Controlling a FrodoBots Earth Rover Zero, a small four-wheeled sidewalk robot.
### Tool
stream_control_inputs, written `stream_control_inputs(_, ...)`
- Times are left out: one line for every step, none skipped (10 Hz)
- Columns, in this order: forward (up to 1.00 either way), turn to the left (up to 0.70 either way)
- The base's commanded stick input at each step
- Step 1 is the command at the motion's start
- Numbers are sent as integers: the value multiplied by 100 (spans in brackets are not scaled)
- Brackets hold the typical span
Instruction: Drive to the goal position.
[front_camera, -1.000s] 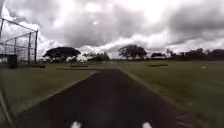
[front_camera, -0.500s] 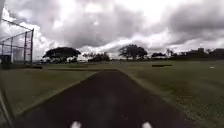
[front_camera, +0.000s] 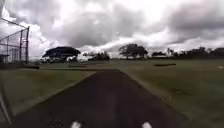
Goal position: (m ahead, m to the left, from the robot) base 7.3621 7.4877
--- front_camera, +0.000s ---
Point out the green grass field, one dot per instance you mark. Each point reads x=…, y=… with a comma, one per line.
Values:
x=180, y=83
x=36, y=83

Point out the row of trees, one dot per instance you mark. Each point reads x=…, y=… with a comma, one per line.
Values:
x=196, y=53

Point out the robot's own part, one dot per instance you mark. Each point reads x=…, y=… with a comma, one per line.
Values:
x=146, y=125
x=76, y=125

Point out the dark asphalt path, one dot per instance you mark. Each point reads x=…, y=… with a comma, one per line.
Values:
x=108, y=96

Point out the dark round tree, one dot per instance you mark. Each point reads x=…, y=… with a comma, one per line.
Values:
x=132, y=50

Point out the clump of low trees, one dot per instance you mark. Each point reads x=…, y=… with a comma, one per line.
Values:
x=98, y=56

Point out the wide flat-crowned tree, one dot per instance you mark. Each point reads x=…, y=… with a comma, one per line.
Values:
x=61, y=51

